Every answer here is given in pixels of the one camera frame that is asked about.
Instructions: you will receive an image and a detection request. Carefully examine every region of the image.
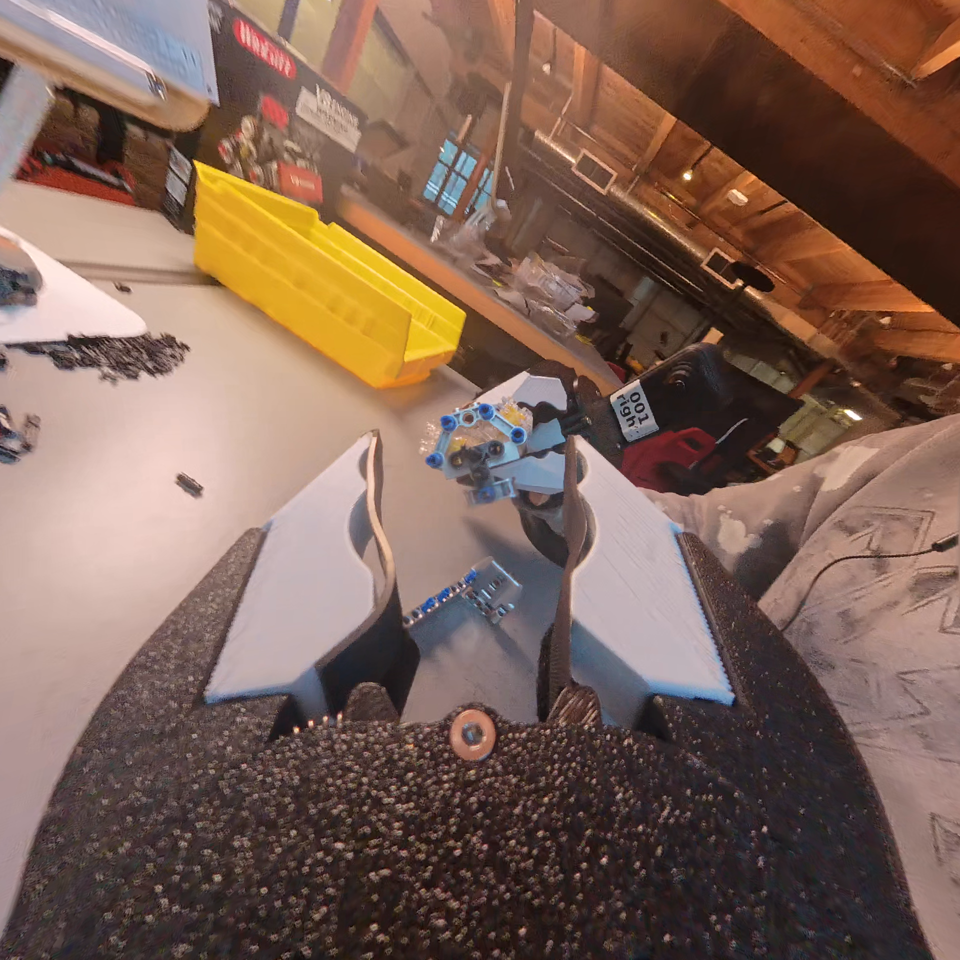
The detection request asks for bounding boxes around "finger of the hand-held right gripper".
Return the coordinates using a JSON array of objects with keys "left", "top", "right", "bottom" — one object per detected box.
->
[
  {"left": 487, "top": 448, "right": 571, "bottom": 498},
  {"left": 478, "top": 373, "right": 573, "bottom": 423}
]

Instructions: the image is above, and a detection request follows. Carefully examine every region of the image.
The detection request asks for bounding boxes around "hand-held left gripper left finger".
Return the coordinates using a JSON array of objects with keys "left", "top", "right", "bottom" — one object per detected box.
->
[{"left": 204, "top": 429, "right": 420, "bottom": 723}]

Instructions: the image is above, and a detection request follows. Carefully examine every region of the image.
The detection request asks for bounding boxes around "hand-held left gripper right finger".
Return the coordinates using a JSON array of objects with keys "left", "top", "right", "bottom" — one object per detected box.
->
[{"left": 538, "top": 435, "right": 736, "bottom": 726}]

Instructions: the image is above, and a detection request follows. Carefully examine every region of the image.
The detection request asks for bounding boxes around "long grey beam panel assembly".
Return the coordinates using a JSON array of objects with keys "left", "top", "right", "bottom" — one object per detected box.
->
[{"left": 402, "top": 556, "right": 524, "bottom": 627}]

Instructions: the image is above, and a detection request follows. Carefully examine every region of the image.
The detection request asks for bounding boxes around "grey desk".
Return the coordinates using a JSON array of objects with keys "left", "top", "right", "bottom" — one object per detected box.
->
[{"left": 0, "top": 180, "right": 624, "bottom": 901}]

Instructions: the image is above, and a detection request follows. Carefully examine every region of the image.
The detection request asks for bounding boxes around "pile of clear plastic bags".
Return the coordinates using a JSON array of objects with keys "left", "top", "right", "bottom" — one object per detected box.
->
[{"left": 450, "top": 217, "right": 601, "bottom": 339}]

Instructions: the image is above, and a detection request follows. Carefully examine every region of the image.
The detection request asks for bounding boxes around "wooden workbench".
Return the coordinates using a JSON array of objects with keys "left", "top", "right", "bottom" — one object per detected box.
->
[{"left": 337, "top": 191, "right": 624, "bottom": 391}]

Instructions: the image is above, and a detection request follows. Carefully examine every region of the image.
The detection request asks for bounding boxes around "black lamp on pole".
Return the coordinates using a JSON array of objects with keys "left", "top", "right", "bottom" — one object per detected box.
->
[{"left": 731, "top": 261, "right": 775, "bottom": 316}]

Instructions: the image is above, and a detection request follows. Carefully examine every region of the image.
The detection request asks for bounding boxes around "window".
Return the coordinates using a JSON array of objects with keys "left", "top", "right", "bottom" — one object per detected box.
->
[{"left": 422, "top": 135, "right": 496, "bottom": 219}]

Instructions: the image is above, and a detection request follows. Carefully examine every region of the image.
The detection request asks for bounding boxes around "yellow plastic bin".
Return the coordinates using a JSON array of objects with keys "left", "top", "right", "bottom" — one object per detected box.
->
[{"left": 192, "top": 161, "right": 468, "bottom": 390}]

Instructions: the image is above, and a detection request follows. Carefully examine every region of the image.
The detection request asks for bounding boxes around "pile of black toy pieces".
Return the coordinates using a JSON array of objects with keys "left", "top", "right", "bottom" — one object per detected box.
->
[{"left": 22, "top": 333, "right": 192, "bottom": 381}]

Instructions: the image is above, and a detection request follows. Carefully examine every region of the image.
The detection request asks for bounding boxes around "pile of colourful toy pieces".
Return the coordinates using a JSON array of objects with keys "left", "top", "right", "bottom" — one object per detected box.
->
[{"left": 0, "top": 405, "right": 42, "bottom": 466}]

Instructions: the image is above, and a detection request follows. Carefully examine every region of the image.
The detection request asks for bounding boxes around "white base with battery box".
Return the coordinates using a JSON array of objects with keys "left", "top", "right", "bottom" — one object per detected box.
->
[{"left": 0, "top": 232, "right": 147, "bottom": 346}]

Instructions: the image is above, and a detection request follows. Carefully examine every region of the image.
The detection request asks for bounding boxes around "black printed toy box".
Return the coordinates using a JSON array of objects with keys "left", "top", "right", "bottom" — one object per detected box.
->
[{"left": 161, "top": 0, "right": 369, "bottom": 226}]

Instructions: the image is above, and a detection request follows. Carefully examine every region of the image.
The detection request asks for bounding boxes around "small grey motor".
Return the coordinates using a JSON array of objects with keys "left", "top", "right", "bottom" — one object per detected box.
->
[{"left": 0, "top": 266, "right": 42, "bottom": 310}]

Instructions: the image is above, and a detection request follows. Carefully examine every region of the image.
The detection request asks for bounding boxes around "open toy instruction booklet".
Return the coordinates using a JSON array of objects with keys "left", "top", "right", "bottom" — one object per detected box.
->
[{"left": 15, "top": 0, "right": 220, "bottom": 106}]

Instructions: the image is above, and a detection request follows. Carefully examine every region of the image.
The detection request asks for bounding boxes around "silver ventilation duct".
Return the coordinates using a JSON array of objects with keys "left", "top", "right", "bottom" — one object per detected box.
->
[{"left": 525, "top": 127, "right": 826, "bottom": 331}]

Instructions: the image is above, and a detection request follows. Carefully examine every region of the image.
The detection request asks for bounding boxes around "thin black cable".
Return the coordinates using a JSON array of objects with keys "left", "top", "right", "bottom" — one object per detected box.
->
[{"left": 780, "top": 532, "right": 960, "bottom": 631}]

